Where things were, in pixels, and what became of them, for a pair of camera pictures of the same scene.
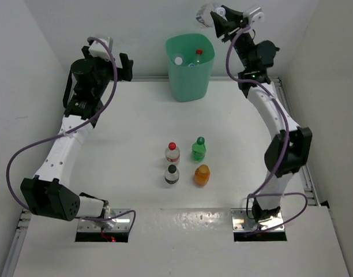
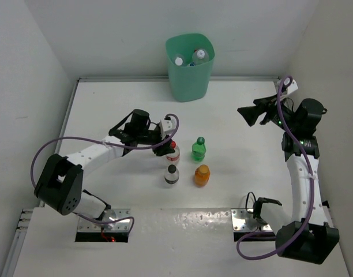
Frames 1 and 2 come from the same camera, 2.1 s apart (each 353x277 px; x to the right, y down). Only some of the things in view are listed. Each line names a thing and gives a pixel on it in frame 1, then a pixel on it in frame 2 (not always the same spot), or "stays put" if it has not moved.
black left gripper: x=124 y=73 to x=163 y=149
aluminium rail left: x=21 y=229 stays put
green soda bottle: x=198 y=149 stays put
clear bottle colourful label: x=204 y=16 to x=200 y=56
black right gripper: x=234 y=23 to x=252 y=113
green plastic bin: x=190 y=83 stays put
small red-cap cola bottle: x=172 y=152 stays put
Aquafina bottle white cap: x=178 y=59 stays put
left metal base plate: x=121 y=223 stays put
